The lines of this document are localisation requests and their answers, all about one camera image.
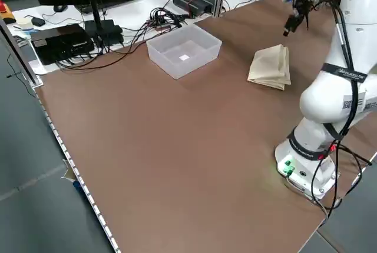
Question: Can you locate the black usb hub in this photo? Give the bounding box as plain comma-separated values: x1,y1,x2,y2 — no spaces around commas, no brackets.
146,19,173,32

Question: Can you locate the clear plastic box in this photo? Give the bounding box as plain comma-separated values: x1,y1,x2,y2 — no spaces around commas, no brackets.
146,23,223,80

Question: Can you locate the black electronics box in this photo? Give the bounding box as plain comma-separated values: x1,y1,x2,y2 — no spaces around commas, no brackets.
30,23,95,66

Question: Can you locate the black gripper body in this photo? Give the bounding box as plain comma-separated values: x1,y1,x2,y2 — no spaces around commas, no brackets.
291,0,313,18

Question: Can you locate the aluminium frame rail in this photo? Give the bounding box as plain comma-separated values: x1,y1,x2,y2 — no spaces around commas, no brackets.
0,17,44,89

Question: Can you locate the cream tablecloth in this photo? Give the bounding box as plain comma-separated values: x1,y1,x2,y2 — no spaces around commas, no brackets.
246,44,292,91

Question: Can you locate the black docking hub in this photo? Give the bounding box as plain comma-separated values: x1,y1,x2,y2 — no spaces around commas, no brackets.
84,19,124,46

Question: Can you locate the white tape roll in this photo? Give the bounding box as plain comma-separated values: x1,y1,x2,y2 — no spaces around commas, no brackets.
16,17,32,29

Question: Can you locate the black monitor stand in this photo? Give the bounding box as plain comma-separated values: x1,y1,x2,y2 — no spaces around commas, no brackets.
84,0,104,41

